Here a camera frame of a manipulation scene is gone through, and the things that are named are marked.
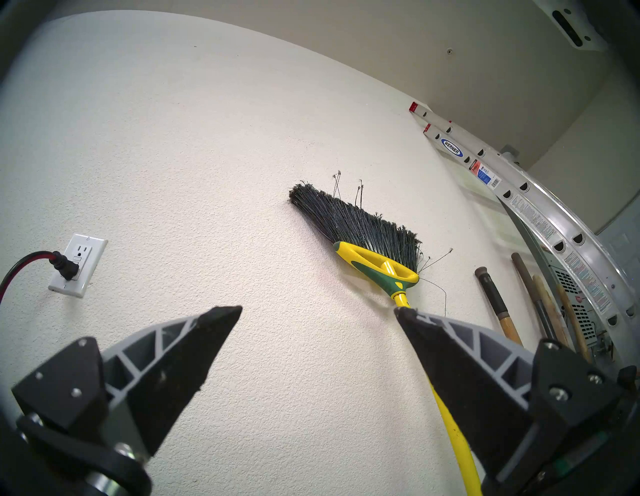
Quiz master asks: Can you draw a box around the dark grey long handle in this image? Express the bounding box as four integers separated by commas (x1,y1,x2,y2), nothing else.
511,252,557,341

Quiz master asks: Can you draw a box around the red black power cord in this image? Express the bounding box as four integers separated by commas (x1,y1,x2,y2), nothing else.
0,251,81,306

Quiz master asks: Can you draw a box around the tan wooden pole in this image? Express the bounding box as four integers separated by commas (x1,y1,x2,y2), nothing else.
556,285,594,364
532,275,572,347

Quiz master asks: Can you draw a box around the aluminium extension ladder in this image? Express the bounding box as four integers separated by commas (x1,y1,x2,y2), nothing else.
409,101,640,371

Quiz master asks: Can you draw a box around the yellow broom with black bristles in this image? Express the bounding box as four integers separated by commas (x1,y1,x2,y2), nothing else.
288,170,485,496

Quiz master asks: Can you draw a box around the white wall outlet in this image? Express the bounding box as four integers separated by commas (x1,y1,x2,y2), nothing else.
48,233,108,299

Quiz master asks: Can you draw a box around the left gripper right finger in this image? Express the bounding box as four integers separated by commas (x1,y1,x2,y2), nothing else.
393,306,627,482

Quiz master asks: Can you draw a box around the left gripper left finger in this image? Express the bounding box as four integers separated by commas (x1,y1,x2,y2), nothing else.
11,305,244,458

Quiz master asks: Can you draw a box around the wooden handle with black grip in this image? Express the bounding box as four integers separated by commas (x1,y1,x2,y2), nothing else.
475,266,523,347

